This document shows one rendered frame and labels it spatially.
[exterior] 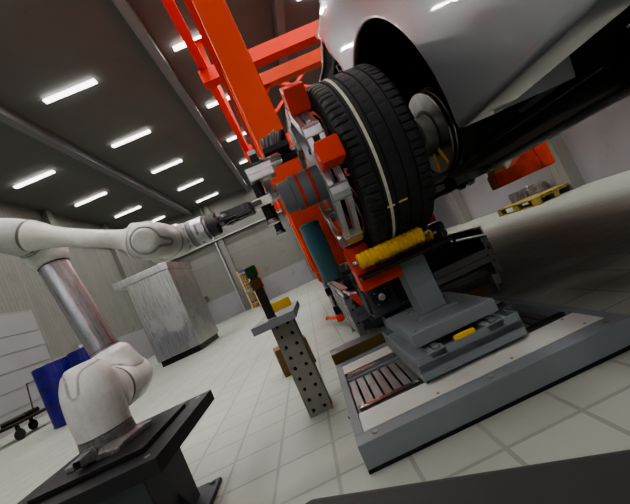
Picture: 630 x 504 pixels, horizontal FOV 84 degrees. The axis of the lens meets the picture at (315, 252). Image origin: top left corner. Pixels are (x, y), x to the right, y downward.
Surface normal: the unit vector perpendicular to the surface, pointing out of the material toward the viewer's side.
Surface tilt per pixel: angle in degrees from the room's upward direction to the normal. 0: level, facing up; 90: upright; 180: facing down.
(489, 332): 90
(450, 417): 90
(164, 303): 90
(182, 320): 90
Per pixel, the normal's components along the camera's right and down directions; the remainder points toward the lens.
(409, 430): 0.01, -0.05
